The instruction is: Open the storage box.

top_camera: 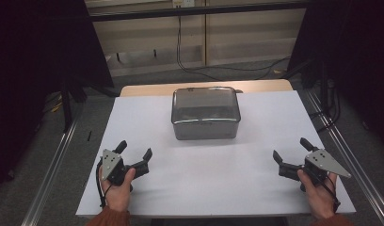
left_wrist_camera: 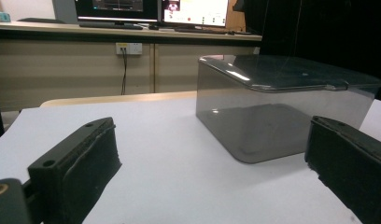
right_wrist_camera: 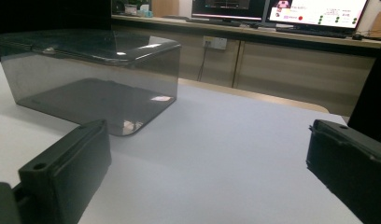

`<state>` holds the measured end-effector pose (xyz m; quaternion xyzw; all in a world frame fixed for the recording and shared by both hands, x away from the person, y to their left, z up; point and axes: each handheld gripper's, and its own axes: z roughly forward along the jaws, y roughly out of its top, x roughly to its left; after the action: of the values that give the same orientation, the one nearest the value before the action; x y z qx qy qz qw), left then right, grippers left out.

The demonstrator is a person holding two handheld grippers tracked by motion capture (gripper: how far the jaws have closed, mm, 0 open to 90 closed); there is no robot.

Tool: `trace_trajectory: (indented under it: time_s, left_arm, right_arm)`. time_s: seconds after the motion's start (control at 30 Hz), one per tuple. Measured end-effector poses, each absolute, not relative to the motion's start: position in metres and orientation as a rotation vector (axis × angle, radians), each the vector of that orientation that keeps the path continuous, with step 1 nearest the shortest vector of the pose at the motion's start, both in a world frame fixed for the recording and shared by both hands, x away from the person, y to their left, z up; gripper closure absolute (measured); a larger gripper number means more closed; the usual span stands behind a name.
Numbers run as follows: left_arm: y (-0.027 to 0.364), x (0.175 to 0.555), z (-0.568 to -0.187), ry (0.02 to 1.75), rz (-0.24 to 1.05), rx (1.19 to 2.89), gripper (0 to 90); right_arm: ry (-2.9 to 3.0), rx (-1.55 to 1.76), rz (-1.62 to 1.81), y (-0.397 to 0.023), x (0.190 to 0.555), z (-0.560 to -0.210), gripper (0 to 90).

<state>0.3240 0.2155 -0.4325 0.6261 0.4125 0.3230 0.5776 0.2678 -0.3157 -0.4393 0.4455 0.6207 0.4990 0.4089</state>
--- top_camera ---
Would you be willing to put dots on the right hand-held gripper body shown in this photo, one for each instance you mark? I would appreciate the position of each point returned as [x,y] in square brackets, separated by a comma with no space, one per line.
[318,161]

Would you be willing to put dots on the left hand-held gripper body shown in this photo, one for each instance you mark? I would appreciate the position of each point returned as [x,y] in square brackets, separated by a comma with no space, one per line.
[113,163]

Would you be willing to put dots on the clear plastic box with lid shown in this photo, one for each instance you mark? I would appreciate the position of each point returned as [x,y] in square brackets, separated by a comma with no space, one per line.
[205,113]

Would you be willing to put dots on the person's left hand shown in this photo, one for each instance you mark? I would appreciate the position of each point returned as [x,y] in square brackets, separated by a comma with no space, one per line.
[118,193]

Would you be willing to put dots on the person's right hand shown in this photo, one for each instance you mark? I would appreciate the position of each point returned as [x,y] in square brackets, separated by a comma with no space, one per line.
[318,201]

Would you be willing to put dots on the small black floor object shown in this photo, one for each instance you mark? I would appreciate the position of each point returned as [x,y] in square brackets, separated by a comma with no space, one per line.
[89,135]

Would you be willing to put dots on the wooden table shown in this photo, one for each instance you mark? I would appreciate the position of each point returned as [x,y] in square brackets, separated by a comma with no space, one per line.
[149,89]

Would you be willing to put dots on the black metal stand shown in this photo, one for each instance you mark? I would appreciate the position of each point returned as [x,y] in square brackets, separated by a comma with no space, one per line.
[67,109]

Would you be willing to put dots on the white table sheet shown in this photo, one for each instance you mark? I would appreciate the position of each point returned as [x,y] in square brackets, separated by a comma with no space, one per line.
[212,175]

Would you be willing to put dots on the black curtain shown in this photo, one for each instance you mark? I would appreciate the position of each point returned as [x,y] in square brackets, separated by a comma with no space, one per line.
[353,47]
[30,62]

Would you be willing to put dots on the black horizontal bar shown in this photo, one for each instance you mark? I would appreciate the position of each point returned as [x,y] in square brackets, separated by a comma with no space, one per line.
[196,11]

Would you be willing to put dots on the aluminium floor rail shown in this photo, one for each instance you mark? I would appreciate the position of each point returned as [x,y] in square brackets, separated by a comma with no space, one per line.
[339,141]
[49,179]

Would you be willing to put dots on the white wall socket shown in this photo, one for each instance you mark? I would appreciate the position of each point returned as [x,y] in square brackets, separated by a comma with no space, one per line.
[184,3]

